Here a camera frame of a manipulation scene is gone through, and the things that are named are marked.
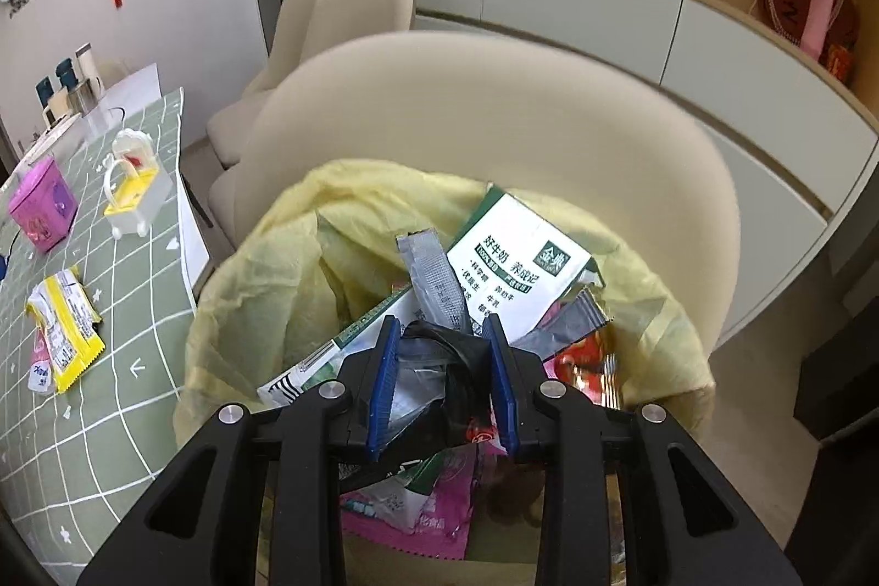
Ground white green wrapper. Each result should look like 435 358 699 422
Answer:
342 455 442 527

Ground white toy container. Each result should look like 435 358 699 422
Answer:
103 128 173 237

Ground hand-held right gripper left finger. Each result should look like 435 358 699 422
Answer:
75 316 401 586

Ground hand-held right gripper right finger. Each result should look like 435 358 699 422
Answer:
482 316 798 586

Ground grey foil wrapper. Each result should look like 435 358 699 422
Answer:
511 287 614 362
396 230 475 333

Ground metal cup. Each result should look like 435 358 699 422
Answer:
67 80 97 115

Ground white tall canister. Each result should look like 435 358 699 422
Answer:
75 43 104 99

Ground dark box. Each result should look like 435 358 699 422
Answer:
797 321 879 446

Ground yellow wrapper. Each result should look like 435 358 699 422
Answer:
26 268 105 395

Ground green checked tablecloth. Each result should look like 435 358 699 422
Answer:
0 86 210 566

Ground pink box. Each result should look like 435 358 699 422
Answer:
8 157 75 253

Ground pink wrapper with blue print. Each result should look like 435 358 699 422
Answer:
26 328 56 393

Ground black wrapper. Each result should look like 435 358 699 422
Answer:
394 321 497 443

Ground white green milk carton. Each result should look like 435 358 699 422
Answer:
257 291 413 410
446 184 598 341

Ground yellow bag lined trash bin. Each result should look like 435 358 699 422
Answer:
171 159 719 586

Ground white sideboard cabinet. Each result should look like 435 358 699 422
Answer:
312 0 879 354

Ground red shiny wrapper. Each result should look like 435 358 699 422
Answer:
553 332 626 410

